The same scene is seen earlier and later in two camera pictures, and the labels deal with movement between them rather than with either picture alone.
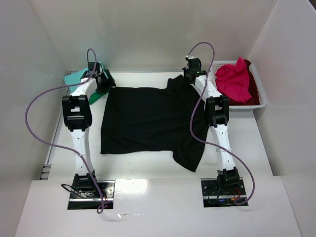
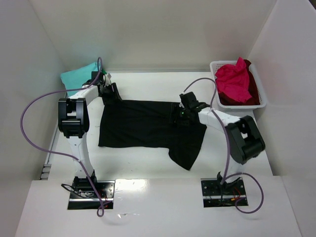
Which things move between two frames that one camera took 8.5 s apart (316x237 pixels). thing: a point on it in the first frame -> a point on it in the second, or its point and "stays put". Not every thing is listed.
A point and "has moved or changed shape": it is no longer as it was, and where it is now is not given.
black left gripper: (105, 82) -> (110, 91)
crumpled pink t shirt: (233, 80) stays put
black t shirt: (171, 119) has moved or changed shape
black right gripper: (187, 75) -> (181, 118)
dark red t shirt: (253, 89) stays put
